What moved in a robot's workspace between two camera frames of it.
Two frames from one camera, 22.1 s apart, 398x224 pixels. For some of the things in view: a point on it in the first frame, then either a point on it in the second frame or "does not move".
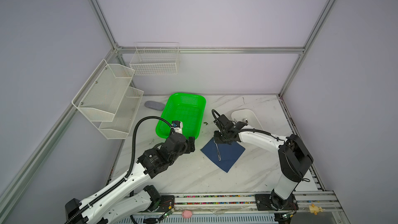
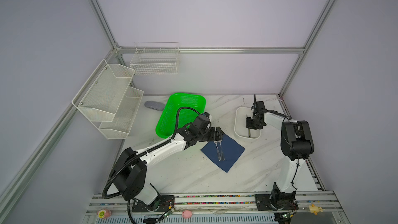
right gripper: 215,138 -> 248,119
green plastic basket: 189,109 does not move
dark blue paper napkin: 229,153 does not move
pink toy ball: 187,214 does not move
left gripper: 191,146 -> 212,137
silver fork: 219,158 does not move
